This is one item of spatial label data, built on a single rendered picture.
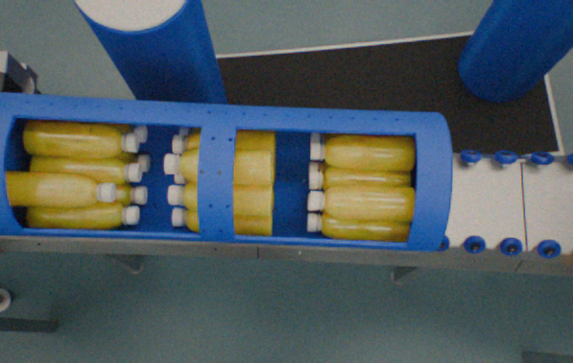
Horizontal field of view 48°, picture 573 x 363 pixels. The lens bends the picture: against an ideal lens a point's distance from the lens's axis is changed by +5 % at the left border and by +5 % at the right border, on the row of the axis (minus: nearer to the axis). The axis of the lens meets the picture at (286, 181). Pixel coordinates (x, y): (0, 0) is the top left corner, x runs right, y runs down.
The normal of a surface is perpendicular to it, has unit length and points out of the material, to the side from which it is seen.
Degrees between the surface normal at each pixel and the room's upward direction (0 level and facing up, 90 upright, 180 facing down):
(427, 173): 8
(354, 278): 0
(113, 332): 0
